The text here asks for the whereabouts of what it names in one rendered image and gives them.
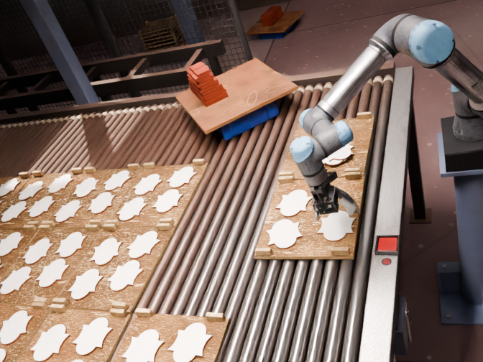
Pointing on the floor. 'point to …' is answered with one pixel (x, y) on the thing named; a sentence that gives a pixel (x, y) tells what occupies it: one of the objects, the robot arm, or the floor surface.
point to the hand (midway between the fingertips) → (338, 215)
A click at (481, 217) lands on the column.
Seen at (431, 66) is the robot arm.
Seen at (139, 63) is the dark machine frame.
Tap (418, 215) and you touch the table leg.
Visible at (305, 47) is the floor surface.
